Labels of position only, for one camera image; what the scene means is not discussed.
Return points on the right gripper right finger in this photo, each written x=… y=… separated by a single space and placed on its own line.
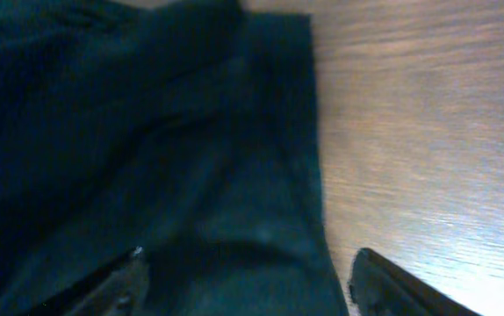
x=379 y=287

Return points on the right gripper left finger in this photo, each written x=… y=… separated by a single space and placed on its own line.
x=118 y=288

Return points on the black shorts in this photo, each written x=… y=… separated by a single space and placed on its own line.
x=188 y=130

